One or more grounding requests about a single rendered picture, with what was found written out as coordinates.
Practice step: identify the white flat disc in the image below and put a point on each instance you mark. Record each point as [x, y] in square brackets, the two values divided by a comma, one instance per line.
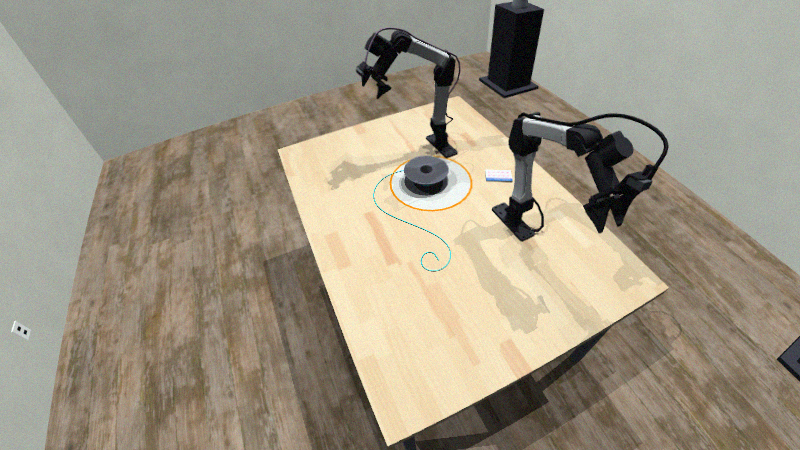
[458, 186]

